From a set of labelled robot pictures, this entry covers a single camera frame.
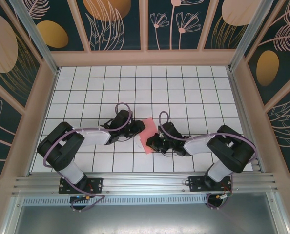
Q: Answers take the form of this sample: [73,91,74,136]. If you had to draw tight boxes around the art panel single flower outline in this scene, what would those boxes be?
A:
[0,84,23,176]

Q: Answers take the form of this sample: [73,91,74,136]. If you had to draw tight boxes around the grey metal sheet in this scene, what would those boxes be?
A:
[2,192,290,234]

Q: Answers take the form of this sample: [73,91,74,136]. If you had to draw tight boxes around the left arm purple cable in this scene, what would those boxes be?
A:
[42,102,133,212]

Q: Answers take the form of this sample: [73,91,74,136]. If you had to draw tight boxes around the aluminium post beside feather panel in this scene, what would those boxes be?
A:
[228,0,270,72]

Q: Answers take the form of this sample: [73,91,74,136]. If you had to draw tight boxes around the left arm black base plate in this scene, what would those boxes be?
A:
[59,177,104,195]

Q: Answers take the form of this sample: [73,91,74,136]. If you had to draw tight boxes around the art panel golden oval feathers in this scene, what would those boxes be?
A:
[245,0,290,106]

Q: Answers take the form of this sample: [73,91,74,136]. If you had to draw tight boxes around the perforated metal cable tray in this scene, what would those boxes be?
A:
[22,196,210,206]

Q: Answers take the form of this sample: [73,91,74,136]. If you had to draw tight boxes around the art panel pink leaf outlines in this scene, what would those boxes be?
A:
[266,84,290,174]

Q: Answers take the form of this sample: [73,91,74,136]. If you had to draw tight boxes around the pink paper sheet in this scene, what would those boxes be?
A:
[139,117,160,155]

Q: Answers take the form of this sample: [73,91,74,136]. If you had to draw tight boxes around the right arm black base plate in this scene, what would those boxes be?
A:
[188,175,232,193]

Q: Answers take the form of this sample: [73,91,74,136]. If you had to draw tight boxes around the art panel orange disc leaves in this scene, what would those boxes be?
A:
[76,0,144,52]

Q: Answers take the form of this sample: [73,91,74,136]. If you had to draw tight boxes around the aluminium post beside oval panel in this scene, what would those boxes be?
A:
[8,0,61,74]

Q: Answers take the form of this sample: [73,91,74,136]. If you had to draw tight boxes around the art panel pink flowers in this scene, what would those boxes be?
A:
[147,0,210,51]

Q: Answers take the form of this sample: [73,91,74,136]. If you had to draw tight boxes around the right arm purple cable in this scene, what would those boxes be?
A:
[159,111,257,210]

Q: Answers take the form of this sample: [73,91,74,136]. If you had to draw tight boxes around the aluminium side rail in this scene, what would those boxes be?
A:
[227,68,262,173]

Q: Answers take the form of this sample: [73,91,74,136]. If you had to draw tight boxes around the art panel beige disc fronds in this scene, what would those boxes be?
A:
[203,0,259,50]

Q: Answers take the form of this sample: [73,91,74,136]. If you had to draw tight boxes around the long aluminium mounting rail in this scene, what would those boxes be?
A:
[12,172,280,195]

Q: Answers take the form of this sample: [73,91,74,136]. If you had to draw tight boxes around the art panel large beige disc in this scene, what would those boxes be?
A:
[0,0,43,111]

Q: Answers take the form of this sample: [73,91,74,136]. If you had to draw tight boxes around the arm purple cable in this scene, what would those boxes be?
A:
[42,102,133,212]
[159,111,257,210]

